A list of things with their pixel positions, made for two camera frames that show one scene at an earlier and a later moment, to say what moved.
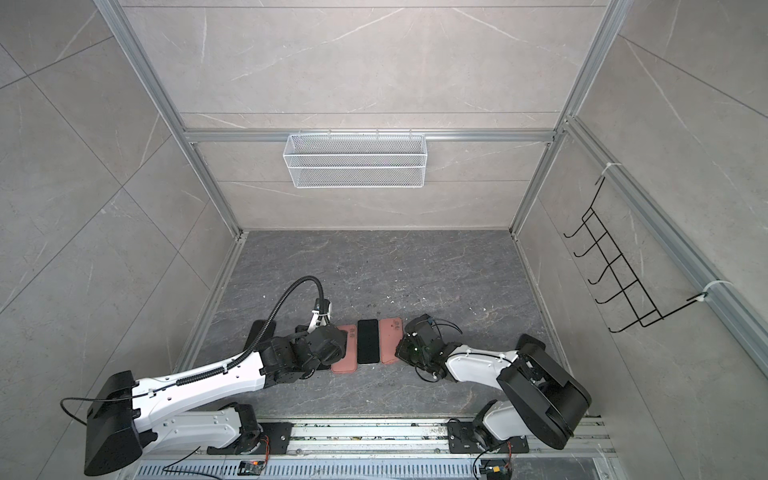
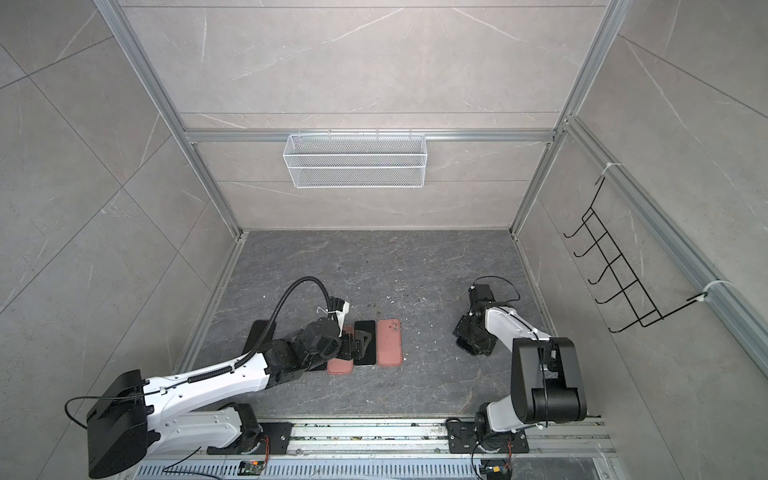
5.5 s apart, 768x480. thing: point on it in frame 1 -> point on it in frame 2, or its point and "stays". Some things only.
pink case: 391,332 stays
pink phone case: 349,364 stays
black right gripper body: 409,354 -> 475,336
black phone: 368,350 stays
